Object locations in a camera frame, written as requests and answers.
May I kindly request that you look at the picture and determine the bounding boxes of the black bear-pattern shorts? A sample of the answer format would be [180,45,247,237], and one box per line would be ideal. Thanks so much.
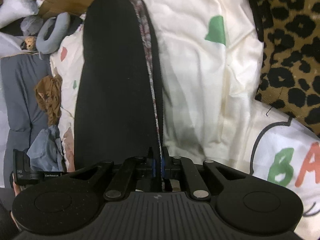
[73,0,164,188]

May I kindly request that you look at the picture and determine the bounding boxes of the person's left hand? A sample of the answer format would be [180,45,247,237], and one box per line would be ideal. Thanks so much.
[10,182,22,228]

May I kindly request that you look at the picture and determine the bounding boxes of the grey-blue blanket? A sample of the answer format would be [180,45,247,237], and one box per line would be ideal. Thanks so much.
[1,54,52,188]

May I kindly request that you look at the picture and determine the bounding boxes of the brown crumpled garment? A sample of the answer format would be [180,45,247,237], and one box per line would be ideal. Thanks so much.
[34,74,62,126]

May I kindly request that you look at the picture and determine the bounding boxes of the cream bear print duvet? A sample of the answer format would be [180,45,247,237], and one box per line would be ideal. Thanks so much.
[48,0,320,240]

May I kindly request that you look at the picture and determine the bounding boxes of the light blue neck pillow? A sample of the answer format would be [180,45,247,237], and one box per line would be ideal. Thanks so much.
[36,12,71,55]

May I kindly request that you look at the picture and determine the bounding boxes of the small plush bear toy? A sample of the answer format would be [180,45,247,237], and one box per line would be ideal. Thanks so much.
[21,36,37,51]

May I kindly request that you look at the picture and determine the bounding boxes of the black cloth under pillow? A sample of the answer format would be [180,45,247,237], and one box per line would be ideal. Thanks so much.
[44,12,82,40]

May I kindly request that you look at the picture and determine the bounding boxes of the clear plastic bag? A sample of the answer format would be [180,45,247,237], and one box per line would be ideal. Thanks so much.
[0,0,43,28]

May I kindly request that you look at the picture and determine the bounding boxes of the leopard print garment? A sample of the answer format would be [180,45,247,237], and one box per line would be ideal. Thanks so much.
[249,0,319,135]

